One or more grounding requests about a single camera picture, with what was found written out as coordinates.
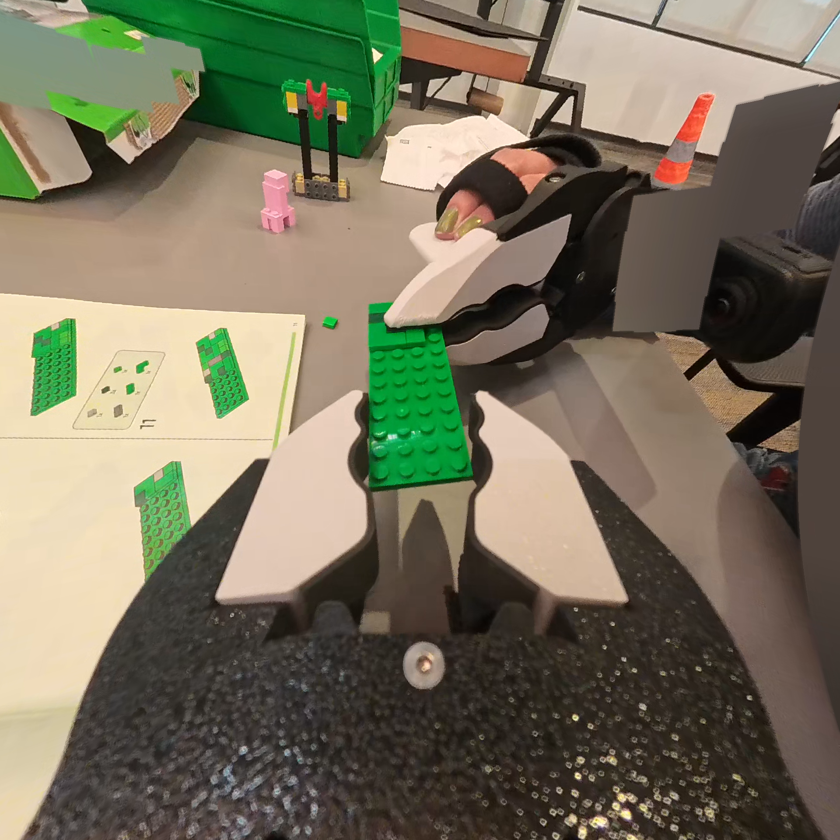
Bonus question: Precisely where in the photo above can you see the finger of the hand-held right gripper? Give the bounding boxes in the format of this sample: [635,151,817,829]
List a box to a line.
[441,292,553,366]
[384,214,576,329]

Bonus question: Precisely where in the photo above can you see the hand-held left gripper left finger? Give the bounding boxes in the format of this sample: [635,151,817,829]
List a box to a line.
[217,390,383,607]

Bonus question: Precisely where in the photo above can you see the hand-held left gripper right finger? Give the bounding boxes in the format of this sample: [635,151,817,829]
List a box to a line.
[461,392,630,607]

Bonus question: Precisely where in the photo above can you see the green studded brick plate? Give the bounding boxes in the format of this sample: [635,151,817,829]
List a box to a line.
[365,302,477,493]

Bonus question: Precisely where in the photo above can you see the person's right hand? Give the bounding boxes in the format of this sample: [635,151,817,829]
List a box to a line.
[434,132,605,245]

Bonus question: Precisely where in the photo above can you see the person's leg in jeans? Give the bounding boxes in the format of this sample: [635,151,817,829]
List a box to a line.
[735,174,840,526]

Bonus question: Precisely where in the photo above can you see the orange traffic cone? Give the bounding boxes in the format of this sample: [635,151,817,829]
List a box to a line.
[653,91,719,189]

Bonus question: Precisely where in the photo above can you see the black brick tower model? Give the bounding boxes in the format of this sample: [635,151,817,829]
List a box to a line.
[280,79,354,204]

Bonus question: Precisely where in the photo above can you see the small pink brick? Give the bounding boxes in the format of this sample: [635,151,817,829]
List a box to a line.
[259,168,299,235]

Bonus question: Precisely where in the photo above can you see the building instruction booklet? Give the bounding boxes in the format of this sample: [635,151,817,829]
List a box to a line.
[0,292,308,718]

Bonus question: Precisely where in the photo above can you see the green plastic bin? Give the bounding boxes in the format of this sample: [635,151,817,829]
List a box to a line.
[86,0,404,158]

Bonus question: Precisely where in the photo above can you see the green brick set box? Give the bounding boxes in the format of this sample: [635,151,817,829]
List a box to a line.
[0,7,206,202]

